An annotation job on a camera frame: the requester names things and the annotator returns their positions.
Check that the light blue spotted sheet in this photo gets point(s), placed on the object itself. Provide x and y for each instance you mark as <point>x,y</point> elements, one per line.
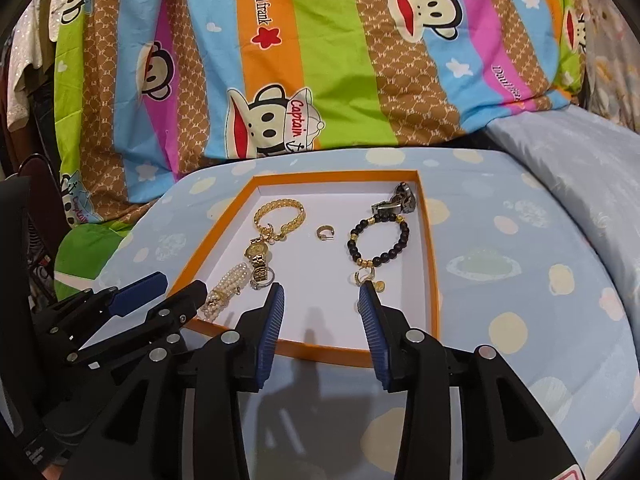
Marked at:
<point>500,285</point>

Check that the dark brown rounded board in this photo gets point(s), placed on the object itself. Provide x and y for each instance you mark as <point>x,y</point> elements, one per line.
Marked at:
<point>42,185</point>

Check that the hanging clothes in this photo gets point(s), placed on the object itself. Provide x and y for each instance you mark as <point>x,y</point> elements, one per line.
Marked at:
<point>30,70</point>

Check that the light blue pillow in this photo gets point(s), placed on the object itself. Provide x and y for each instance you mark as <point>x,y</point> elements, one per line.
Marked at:
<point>585,175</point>

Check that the orange jewelry box tray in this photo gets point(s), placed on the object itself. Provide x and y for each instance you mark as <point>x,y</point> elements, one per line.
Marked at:
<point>320,285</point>

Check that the gold pendant earrings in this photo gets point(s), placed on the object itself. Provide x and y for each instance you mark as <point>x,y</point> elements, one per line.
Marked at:
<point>378,286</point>

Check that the colourful striped printed blanket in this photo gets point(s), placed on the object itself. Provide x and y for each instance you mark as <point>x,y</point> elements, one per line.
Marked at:
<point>325,60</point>

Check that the dark metal wrist watch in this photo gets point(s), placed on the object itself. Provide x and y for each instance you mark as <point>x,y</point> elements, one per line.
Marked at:
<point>400,199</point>

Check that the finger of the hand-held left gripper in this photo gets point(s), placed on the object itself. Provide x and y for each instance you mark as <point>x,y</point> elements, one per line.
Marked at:
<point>137,291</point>
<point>187,296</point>

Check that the green cloth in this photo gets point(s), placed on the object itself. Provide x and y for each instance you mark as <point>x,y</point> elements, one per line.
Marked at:
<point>85,255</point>

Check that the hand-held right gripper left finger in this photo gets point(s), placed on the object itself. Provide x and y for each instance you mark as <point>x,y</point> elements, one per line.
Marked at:
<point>270,332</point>

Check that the gold wrist watch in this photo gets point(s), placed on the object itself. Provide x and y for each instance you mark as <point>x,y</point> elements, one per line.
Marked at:
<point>259,260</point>

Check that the small electric fan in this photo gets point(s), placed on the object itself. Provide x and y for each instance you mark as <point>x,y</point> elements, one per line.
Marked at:
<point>42,265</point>

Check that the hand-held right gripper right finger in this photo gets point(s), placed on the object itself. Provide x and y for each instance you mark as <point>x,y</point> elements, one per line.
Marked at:
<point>372,332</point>

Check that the grey floral cloth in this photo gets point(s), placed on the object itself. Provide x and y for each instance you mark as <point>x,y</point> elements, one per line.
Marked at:
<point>612,45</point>

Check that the gold hoop earring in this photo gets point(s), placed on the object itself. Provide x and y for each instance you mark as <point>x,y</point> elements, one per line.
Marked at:
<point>280,236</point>

